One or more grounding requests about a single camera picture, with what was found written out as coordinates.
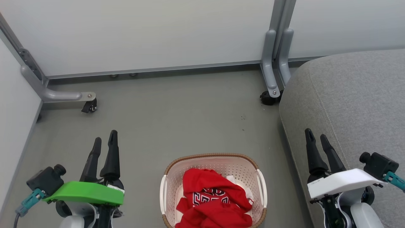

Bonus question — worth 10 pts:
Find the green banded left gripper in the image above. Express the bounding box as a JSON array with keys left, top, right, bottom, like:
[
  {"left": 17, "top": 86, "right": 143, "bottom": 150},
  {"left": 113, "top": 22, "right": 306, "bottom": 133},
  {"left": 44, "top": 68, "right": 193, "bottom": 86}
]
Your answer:
[{"left": 43, "top": 130, "right": 125, "bottom": 228}]

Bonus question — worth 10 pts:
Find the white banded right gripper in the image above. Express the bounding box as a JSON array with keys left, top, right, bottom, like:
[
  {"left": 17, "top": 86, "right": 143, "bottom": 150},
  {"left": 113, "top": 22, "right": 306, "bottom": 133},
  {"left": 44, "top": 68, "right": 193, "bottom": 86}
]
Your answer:
[{"left": 305, "top": 128, "right": 388, "bottom": 228}]

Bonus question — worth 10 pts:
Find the red jersey with black lettering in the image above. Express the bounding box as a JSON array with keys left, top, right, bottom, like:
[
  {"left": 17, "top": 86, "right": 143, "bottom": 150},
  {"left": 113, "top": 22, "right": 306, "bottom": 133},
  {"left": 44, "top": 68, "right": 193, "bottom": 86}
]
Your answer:
[{"left": 175, "top": 168, "right": 254, "bottom": 228}]

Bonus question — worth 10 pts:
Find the grey fabric sofa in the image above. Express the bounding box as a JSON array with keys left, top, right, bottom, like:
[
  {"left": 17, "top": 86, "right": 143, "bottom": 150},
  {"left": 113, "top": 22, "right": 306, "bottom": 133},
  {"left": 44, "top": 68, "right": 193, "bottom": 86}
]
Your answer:
[{"left": 279, "top": 48, "right": 405, "bottom": 228}]

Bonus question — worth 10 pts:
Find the white garment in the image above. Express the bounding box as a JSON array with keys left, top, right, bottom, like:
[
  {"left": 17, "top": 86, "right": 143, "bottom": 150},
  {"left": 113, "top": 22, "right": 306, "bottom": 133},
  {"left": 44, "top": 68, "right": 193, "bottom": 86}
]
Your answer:
[{"left": 225, "top": 175, "right": 255, "bottom": 206}]

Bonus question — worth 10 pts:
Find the black caster wheel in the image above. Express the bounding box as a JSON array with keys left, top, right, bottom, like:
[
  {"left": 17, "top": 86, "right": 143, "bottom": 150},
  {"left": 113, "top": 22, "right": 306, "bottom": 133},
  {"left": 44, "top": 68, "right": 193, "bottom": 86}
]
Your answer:
[
  {"left": 260, "top": 90, "right": 284, "bottom": 106},
  {"left": 81, "top": 98, "right": 97, "bottom": 114}
]

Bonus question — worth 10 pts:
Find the long curved grey partition foot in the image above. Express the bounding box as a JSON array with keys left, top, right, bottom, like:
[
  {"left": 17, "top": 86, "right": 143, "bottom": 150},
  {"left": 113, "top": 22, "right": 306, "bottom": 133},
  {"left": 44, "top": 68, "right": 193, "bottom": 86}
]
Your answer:
[{"left": 21, "top": 65, "right": 97, "bottom": 103}]

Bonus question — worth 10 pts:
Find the plain grey partition foot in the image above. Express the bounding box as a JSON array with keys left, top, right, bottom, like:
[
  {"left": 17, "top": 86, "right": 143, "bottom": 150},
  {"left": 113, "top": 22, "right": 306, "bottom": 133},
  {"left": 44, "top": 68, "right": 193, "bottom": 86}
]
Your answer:
[{"left": 278, "top": 28, "right": 295, "bottom": 86}]

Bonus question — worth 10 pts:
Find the grey partition foot with screw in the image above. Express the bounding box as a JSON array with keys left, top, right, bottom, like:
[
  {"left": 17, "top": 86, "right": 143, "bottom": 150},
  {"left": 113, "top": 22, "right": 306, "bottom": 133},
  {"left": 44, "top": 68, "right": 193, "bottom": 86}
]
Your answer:
[{"left": 260, "top": 29, "right": 282, "bottom": 98}]

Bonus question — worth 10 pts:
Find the teal plug right camera cable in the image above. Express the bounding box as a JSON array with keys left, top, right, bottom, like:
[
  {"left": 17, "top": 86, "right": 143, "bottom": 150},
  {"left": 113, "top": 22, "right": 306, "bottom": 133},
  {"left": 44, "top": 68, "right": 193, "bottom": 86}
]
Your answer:
[{"left": 383, "top": 171, "right": 405, "bottom": 192}]

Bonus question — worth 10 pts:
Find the teal plug camera cable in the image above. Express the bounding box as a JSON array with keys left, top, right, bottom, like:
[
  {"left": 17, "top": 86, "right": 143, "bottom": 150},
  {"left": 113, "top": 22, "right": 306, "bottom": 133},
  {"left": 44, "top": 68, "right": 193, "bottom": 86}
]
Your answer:
[
  {"left": 13, "top": 188, "right": 46, "bottom": 228},
  {"left": 383, "top": 171, "right": 405, "bottom": 192}
]

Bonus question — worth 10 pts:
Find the teal plug left camera cable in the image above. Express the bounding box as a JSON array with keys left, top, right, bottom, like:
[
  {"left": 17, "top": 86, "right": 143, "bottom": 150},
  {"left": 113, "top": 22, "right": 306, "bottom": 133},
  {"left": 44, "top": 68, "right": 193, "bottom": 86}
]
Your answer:
[{"left": 13, "top": 188, "right": 46, "bottom": 228}]

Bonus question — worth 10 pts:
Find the grey partition base rail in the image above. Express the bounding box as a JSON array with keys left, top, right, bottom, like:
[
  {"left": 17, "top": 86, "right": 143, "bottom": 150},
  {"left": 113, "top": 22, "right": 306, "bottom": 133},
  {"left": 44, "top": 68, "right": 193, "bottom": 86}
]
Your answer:
[{"left": 46, "top": 56, "right": 326, "bottom": 80}]

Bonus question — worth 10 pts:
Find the grey partition post with bracket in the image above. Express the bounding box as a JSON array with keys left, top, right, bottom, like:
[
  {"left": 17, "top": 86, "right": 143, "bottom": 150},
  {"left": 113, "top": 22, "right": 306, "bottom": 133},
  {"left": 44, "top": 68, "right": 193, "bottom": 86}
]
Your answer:
[{"left": 0, "top": 13, "right": 48, "bottom": 86}]

